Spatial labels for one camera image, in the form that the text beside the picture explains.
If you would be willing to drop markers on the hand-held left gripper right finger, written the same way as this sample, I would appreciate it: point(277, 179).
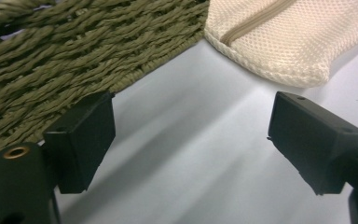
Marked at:
point(313, 143)

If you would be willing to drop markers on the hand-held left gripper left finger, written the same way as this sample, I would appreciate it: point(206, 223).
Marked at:
point(80, 140)

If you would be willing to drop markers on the olive woven basket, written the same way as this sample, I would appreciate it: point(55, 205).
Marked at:
point(74, 62)

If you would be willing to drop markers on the cream mesh laundry bag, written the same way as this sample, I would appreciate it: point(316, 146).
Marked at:
point(292, 46)

